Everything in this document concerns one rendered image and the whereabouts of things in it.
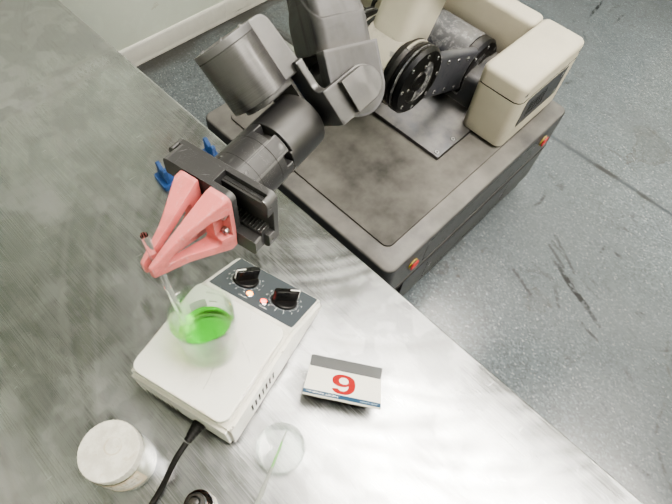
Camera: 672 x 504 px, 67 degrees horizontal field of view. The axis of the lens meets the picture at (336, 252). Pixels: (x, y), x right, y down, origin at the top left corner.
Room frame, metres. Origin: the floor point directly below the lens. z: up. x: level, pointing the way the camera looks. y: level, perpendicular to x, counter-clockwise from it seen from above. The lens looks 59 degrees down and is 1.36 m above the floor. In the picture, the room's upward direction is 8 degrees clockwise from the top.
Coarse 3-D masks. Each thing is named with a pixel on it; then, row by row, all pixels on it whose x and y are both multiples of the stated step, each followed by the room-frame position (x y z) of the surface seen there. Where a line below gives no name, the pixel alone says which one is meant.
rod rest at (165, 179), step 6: (204, 138) 0.52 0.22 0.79; (204, 144) 0.52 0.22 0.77; (210, 144) 0.51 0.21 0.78; (204, 150) 0.52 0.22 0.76; (210, 150) 0.50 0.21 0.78; (156, 162) 0.46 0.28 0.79; (162, 168) 0.45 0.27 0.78; (156, 174) 0.46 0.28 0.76; (162, 174) 0.45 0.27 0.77; (168, 174) 0.46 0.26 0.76; (162, 180) 0.45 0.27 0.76; (168, 180) 0.44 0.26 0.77; (162, 186) 0.44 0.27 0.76; (168, 186) 0.44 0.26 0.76
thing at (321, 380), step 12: (312, 372) 0.19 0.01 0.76; (324, 372) 0.19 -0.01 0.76; (312, 384) 0.17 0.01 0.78; (324, 384) 0.18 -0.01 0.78; (336, 384) 0.18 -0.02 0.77; (348, 384) 0.18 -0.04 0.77; (360, 384) 0.18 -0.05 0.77; (372, 384) 0.19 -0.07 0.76; (348, 396) 0.16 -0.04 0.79; (360, 396) 0.17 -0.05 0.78; (372, 396) 0.17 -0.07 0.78
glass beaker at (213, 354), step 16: (192, 288) 0.21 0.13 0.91; (208, 288) 0.21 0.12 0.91; (192, 304) 0.21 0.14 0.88; (208, 304) 0.21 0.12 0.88; (224, 304) 0.21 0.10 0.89; (176, 320) 0.18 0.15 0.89; (176, 336) 0.16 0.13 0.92; (224, 336) 0.16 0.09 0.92; (192, 352) 0.15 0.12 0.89; (208, 352) 0.16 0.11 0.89; (224, 352) 0.16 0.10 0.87; (208, 368) 0.15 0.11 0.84
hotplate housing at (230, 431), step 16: (320, 304) 0.28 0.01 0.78; (272, 320) 0.23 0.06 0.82; (304, 320) 0.24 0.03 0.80; (288, 336) 0.21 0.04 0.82; (288, 352) 0.20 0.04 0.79; (272, 368) 0.17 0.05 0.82; (144, 384) 0.14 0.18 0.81; (256, 384) 0.15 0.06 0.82; (272, 384) 0.17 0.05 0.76; (176, 400) 0.12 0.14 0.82; (256, 400) 0.14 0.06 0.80; (192, 416) 0.11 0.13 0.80; (240, 416) 0.12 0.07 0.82; (192, 432) 0.10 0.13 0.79; (224, 432) 0.10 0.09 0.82; (240, 432) 0.11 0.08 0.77
